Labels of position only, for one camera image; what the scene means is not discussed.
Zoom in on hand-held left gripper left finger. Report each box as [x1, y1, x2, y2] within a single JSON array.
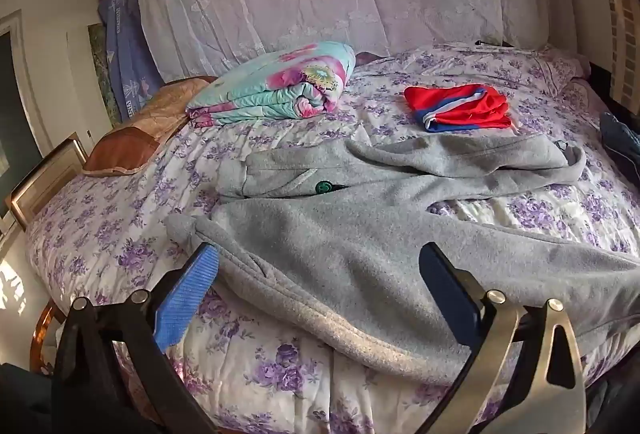
[[51, 241, 221, 434]]

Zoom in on dark blue garment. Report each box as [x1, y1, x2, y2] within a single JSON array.
[[599, 111, 640, 180]]

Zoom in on purple floral bed sheet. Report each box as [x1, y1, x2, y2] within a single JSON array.
[[25, 43, 640, 434]]

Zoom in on grey fleece pants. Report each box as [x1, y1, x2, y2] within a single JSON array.
[[165, 131, 640, 387]]

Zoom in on red and blue shorts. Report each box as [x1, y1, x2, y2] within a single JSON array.
[[404, 84, 515, 132]]

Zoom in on green floral panel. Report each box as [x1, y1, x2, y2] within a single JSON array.
[[87, 23, 123, 125]]

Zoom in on brown satin pillow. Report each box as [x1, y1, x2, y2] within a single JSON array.
[[82, 77, 211, 177]]

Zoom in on blue printed hanging cloth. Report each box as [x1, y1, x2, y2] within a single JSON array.
[[97, 0, 163, 122]]

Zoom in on round wooden chair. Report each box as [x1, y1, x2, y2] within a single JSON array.
[[29, 299, 68, 375]]

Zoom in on folded turquoise floral quilt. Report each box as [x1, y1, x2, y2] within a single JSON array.
[[186, 41, 357, 129]]

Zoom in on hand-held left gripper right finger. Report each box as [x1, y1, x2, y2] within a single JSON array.
[[419, 241, 587, 434]]

